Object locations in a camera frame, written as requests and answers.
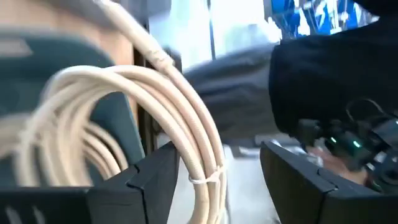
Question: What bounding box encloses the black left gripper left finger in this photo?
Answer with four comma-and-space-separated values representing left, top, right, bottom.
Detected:
86, 141, 181, 224

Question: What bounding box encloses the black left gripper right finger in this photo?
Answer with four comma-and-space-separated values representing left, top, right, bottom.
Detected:
259, 141, 355, 224

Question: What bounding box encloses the beige ethernet cable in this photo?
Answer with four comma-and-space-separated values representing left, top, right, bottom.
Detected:
0, 0, 229, 224

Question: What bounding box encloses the teal plastic bin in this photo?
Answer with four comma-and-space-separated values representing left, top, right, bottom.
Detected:
0, 30, 146, 187

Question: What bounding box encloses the dark translucent plastic bin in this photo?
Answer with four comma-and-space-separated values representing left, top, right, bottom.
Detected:
183, 43, 280, 144

